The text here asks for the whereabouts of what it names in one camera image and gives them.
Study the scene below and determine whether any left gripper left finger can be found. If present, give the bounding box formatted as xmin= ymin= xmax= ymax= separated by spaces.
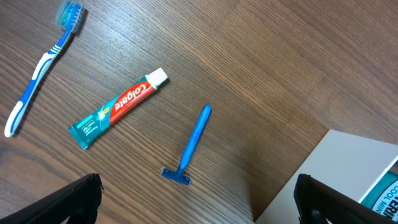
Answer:
xmin=1 ymin=173 xmax=103 ymax=224

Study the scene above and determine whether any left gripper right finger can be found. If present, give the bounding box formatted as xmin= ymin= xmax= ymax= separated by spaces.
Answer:
xmin=294 ymin=174 xmax=395 ymax=224

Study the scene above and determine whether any blue mouthwash bottle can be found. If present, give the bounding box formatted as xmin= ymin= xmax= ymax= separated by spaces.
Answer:
xmin=361 ymin=172 xmax=398 ymax=222

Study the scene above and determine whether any white cardboard box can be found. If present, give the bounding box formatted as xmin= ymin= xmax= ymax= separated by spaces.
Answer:
xmin=255 ymin=129 xmax=397 ymax=224

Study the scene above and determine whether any red green toothpaste tube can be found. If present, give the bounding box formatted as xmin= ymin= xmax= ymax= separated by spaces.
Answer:
xmin=68 ymin=68 xmax=168 ymax=150

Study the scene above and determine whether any blue disposable razor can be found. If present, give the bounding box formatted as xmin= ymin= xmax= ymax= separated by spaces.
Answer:
xmin=161 ymin=105 xmax=212 ymax=185

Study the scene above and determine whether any blue white toothbrush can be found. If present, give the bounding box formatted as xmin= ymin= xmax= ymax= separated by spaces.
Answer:
xmin=4 ymin=0 xmax=85 ymax=138

